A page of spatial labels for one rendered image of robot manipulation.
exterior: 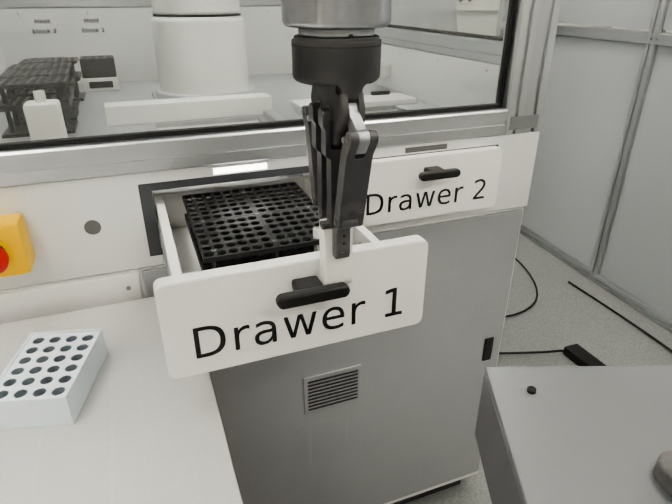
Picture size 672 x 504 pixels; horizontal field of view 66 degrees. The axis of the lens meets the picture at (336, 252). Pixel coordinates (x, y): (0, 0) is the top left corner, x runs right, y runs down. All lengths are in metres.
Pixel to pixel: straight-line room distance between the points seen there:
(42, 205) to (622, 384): 0.71
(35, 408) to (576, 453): 0.52
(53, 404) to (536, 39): 0.87
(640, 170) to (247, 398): 1.85
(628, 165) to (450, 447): 1.50
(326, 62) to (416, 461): 1.06
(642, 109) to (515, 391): 1.97
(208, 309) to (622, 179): 2.12
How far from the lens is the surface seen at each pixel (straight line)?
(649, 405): 0.54
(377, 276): 0.57
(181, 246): 0.80
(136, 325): 0.78
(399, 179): 0.88
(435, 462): 1.37
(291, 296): 0.50
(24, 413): 0.65
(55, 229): 0.82
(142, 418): 0.62
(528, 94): 1.00
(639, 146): 2.41
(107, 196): 0.79
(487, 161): 0.96
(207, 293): 0.52
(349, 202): 0.46
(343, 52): 0.43
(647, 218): 2.40
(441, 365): 1.16
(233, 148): 0.79
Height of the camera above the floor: 1.17
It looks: 26 degrees down
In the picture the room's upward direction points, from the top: straight up
